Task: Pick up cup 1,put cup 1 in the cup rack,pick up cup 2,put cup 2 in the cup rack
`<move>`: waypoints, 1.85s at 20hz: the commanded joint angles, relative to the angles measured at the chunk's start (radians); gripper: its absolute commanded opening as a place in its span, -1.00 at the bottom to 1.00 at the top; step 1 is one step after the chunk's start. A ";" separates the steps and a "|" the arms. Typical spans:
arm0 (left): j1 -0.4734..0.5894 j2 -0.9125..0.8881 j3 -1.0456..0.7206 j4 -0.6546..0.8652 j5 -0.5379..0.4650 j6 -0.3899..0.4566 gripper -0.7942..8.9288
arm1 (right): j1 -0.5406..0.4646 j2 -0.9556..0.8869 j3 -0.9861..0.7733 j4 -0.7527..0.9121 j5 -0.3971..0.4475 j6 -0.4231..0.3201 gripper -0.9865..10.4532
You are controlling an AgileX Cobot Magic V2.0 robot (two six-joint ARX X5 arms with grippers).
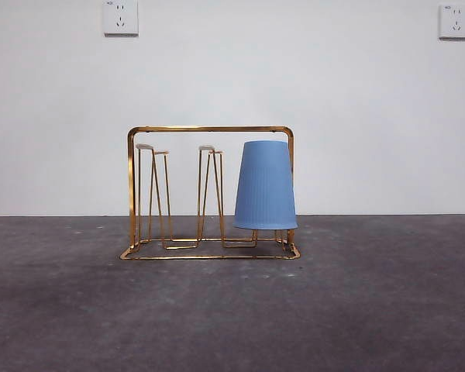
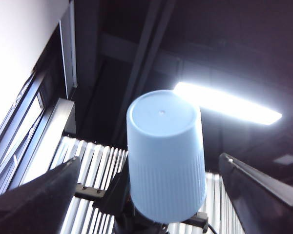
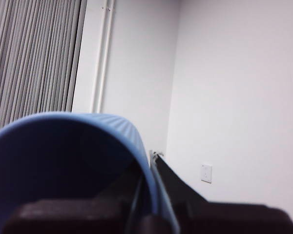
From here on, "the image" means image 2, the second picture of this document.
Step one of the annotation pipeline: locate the white ceiling tube light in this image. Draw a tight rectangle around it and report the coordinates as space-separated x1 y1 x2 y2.
172 81 283 127

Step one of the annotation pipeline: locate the blue ribbed plastic cup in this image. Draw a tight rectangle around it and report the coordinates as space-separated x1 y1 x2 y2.
126 89 208 224

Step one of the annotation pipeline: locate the thin black camera cable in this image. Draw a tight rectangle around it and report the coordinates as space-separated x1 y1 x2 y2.
206 223 219 234

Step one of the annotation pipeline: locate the dark framed window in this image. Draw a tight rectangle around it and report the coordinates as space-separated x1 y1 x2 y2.
0 70 46 193

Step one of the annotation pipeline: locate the grey square metal beam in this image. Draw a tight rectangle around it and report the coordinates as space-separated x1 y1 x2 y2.
21 97 76 186

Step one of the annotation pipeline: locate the white slatted window blind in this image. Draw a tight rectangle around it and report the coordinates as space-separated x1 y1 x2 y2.
48 136 246 234

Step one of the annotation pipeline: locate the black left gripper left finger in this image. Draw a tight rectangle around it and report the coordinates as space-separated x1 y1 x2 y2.
0 156 81 234

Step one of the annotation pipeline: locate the grey metal post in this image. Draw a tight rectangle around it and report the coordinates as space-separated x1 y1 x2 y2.
59 0 78 98

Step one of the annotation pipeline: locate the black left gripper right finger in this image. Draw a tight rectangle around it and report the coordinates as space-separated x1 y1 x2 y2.
219 152 293 234

